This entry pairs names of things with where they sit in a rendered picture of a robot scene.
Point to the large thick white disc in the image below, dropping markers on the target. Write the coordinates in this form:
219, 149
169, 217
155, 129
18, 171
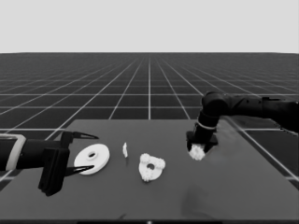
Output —
93, 165

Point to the white round carrier with pins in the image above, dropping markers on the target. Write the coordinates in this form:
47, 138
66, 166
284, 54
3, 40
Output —
158, 173

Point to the small thin white T-shaped piece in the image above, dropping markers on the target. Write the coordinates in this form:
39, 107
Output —
125, 150

